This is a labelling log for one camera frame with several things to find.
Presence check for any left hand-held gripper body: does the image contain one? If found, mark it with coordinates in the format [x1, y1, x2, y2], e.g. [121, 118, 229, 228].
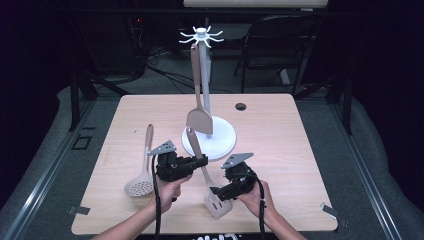
[147, 139, 201, 183]

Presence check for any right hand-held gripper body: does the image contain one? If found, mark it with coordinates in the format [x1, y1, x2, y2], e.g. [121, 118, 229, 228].
[220, 152, 259, 200]

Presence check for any beige slotted spatula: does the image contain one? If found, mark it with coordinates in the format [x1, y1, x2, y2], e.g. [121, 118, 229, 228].
[185, 126, 234, 220]

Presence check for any white utensil rack stand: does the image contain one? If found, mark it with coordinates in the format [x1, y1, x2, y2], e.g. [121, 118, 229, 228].
[178, 25, 238, 162]

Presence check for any beige skimmer spoon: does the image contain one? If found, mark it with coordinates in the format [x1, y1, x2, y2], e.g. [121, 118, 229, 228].
[123, 123, 155, 198]

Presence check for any beige solid spatula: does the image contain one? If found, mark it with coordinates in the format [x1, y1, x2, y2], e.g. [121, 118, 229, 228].
[185, 43, 214, 136]

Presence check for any person's left hand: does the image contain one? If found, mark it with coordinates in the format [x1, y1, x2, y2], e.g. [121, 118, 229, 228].
[152, 173, 194, 215]

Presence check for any person's right hand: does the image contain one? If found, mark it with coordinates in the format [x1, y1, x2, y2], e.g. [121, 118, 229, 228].
[235, 179, 276, 220]

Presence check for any grey tape piece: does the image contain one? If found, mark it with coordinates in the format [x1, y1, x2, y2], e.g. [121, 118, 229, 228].
[319, 202, 339, 220]
[67, 205, 91, 216]

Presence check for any black metal stand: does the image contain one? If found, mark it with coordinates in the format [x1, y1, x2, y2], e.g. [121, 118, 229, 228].
[292, 70, 355, 136]
[67, 68, 132, 133]

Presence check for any black folding chair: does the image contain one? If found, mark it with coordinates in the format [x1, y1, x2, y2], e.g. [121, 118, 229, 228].
[233, 14, 322, 97]

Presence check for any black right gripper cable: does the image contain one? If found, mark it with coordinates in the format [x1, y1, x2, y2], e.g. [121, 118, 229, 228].
[248, 173, 268, 240]

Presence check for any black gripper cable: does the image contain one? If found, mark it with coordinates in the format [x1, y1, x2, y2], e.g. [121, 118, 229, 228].
[248, 173, 268, 240]
[151, 154, 163, 240]

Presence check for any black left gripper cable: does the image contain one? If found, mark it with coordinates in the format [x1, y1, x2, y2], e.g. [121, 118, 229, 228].
[151, 154, 163, 240]

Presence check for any bundle of floor cables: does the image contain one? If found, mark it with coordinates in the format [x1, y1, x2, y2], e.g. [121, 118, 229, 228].
[131, 18, 201, 95]

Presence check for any metal floor rail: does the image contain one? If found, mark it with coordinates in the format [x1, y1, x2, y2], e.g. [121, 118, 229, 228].
[2, 99, 98, 240]
[328, 99, 403, 240]

